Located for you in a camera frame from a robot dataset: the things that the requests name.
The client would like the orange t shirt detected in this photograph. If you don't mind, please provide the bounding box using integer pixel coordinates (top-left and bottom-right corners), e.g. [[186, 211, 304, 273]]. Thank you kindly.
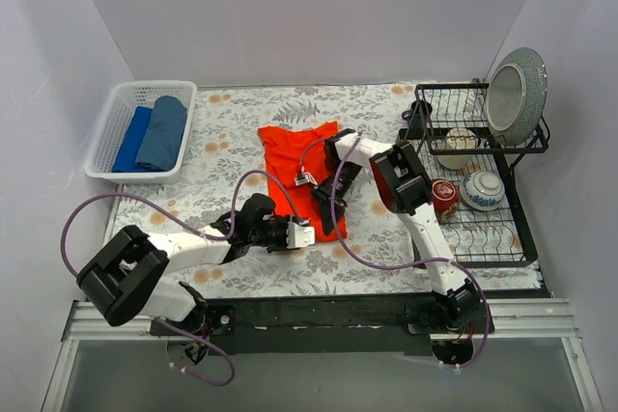
[[258, 122, 339, 242]]

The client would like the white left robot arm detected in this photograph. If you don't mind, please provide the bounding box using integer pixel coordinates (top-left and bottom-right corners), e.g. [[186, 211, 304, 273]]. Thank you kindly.
[[76, 194, 315, 335]]

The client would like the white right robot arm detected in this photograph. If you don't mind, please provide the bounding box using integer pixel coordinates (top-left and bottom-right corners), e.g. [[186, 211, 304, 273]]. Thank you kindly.
[[312, 129, 484, 333]]

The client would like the floral patterned table cloth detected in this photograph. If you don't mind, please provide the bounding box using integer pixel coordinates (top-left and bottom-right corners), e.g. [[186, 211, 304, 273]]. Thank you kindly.
[[107, 82, 541, 298]]

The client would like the black cup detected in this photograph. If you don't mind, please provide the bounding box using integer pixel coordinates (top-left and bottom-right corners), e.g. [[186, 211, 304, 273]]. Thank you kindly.
[[402, 100, 433, 128]]

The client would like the red bowl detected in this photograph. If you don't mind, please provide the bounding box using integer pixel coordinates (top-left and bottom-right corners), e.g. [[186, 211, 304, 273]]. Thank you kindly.
[[432, 179, 460, 222]]

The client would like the white blue patterned bowl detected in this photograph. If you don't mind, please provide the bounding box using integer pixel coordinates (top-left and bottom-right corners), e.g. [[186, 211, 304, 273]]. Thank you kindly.
[[460, 171, 505, 211]]

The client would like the grey blue rolled shirt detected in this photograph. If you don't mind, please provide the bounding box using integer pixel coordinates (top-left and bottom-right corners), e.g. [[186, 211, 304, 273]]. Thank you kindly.
[[135, 96, 187, 172]]

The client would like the royal blue rolled shirt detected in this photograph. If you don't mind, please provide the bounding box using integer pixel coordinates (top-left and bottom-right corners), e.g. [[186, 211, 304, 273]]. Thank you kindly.
[[112, 106, 153, 173]]

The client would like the grey patterned plate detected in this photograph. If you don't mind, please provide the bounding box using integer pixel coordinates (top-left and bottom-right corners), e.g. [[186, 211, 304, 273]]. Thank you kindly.
[[484, 47, 548, 147]]

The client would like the white plastic basket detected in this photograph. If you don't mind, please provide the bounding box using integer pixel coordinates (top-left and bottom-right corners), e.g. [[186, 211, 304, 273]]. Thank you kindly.
[[84, 80, 197, 184]]

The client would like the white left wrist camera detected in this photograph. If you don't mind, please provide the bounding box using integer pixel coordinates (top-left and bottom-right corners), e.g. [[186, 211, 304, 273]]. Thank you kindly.
[[286, 216, 316, 250]]

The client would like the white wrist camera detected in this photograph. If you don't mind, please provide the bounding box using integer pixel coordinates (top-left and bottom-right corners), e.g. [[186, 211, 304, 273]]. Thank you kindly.
[[286, 216, 316, 250], [294, 168, 318, 186]]

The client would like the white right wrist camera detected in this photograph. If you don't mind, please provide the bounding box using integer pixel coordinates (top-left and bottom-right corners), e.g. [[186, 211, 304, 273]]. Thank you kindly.
[[294, 168, 318, 186]]

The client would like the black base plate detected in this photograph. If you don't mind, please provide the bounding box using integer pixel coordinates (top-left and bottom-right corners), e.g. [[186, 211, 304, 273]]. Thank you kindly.
[[149, 293, 496, 355]]

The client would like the black wire dish rack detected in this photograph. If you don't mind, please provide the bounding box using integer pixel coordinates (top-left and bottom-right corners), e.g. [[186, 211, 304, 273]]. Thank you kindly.
[[395, 79, 549, 268]]

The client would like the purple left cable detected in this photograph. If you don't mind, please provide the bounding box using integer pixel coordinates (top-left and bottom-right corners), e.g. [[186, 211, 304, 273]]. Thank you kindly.
[[60, 169, 310, 388]]

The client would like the aluminium frame rail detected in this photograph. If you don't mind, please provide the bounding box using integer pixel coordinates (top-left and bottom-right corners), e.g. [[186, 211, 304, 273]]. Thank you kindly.
[[42, 298, 604, 411]]

